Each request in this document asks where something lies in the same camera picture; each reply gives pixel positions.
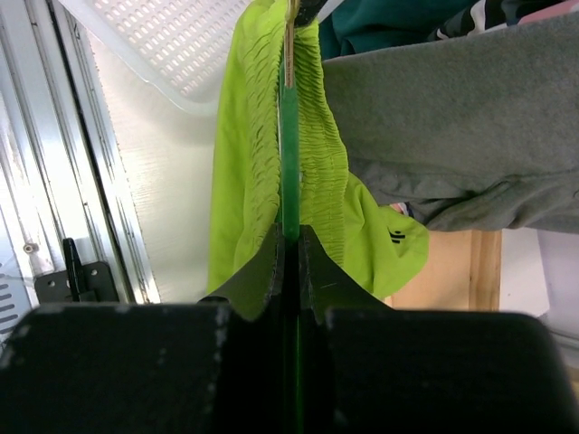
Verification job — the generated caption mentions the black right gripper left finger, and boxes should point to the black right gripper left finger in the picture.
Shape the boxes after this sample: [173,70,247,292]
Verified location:
[200,223,285,322]

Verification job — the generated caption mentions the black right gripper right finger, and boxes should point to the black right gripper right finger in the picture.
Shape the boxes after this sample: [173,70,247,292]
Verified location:
[298,225,394,324]

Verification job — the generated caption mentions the lime green shorts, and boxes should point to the lime green shorts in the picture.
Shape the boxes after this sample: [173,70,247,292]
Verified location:
[208,1,429,299]

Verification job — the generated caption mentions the green hanger of lime shorts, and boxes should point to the green hanger of lime shorts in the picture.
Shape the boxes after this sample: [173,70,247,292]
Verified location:
[276,0,302,434]

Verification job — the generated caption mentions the grey shorts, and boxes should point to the grey shorts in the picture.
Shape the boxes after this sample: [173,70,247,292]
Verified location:
[323,13,578,233]

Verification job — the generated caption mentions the teal shorts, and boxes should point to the teal shorts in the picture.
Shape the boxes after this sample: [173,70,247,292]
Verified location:
[319,0,474,60]

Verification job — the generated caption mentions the pink patterned shorts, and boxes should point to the pink patterned shorts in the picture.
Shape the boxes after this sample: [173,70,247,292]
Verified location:
[393,1,578,231]

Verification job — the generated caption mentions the wooden clothes rack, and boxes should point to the wooden clothes rack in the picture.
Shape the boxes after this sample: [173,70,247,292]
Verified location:
[384,231,502,311]

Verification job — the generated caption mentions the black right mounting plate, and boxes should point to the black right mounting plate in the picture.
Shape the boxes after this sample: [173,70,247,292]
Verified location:
[34,238,119,304]

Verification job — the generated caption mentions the white perforated plastic basket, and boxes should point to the white perforated plastic basket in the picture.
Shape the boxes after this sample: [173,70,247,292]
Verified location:
[62,0,250,116]

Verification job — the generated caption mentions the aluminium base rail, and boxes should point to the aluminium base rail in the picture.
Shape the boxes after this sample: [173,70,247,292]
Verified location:
[1,1,160,338]

